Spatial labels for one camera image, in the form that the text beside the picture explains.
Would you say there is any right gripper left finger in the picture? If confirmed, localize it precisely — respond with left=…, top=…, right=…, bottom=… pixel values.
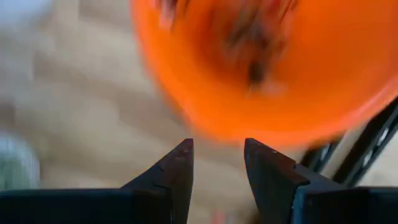
left=121, top=138, right=195, bottom=224

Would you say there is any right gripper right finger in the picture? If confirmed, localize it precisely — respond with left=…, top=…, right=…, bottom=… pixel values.
left=244, top=138, right=343, bottom=224

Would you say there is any clear-wrapped red gummy candy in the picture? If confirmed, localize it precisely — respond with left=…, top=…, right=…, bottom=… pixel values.
left=211, top=208, right=229, bottom=224

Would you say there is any orange plastic bucket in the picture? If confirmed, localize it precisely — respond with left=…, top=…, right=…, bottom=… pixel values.
left=130, top=0, right=398, bottom=150

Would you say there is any artificial green potted plant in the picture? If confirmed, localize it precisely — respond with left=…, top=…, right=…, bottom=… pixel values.
left=0, top=133, right=41, bottom=190

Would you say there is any black aluminium table frame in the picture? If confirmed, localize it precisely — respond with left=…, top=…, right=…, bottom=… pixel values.
left=298, top=99, right=398, bottom=187

